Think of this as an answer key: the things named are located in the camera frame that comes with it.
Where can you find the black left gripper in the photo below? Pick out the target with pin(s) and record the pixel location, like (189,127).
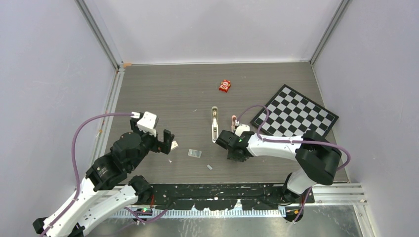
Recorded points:
(164,145)

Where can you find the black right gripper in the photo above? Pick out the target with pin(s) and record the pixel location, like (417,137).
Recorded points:
(231,156)

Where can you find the white staple box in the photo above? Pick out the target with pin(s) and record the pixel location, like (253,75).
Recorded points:
(174,145)

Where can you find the silver staple box tray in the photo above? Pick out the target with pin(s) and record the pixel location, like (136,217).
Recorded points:
(194,153)

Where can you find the cream beige stapler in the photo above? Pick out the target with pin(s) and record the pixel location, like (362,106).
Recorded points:
(214,125)

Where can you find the pink white stapler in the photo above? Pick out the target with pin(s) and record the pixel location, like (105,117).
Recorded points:
(233,121)

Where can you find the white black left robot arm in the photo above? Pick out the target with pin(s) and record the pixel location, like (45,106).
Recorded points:
(77,217)

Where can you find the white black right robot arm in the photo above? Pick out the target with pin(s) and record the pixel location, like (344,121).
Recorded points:
(318,159)

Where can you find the black white chessboard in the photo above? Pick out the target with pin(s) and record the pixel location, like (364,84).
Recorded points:
(292,114)

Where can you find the red toy car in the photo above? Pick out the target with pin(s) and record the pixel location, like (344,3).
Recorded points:
(225,86)

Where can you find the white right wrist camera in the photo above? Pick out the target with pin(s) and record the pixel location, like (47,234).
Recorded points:
(239,128)

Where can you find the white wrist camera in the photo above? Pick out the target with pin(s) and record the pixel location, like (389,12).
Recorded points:
(146,122)
(239,128)

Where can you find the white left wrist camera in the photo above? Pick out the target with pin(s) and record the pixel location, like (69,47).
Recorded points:
(146,122)

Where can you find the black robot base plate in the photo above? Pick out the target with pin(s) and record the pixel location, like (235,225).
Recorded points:
(216,196)

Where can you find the aluminium slotted rail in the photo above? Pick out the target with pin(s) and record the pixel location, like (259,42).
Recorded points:
(236,212)

